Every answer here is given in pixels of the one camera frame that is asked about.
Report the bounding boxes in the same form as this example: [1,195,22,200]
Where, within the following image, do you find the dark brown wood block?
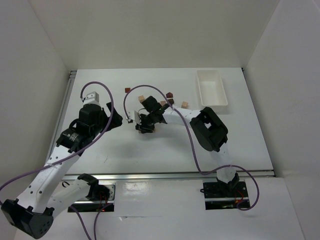
[168,98,175,104]

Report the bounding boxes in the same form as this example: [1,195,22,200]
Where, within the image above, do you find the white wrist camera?
[126,110,141,125]
[81,91,100,106]

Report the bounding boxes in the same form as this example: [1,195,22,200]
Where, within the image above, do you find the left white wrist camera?
[81,91,100,106]

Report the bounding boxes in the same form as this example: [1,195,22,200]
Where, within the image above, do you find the white plastic bin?
[196,69,228,112]

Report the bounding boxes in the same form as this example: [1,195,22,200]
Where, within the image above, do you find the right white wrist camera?
[126,110,141,125]

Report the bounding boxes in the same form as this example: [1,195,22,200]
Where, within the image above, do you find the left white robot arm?
[1,102,123,239]

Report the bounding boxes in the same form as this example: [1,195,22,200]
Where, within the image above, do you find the aluminium left rail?
[45,70,77,161]

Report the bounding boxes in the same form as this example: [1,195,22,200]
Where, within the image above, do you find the aluminium front rail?
[62,170,276,181]

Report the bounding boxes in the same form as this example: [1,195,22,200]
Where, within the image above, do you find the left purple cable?
[0,81,115,240]

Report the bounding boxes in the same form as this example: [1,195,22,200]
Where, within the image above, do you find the light wood cube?
[138,95,145,103]
[181,101,189,109]

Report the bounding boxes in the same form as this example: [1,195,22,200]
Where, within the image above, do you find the aluminium rail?
[62,170,276,181]
[45,70,77,161]

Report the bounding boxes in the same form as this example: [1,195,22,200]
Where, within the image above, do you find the dark brown house block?
[166,92,174,99]

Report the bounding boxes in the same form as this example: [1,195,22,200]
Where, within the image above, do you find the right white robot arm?
[133,96,239,194]

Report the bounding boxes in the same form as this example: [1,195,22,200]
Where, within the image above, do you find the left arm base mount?
[71,183,116,213]

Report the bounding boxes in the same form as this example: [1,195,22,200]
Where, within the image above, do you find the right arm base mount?
[200,181,251,210]

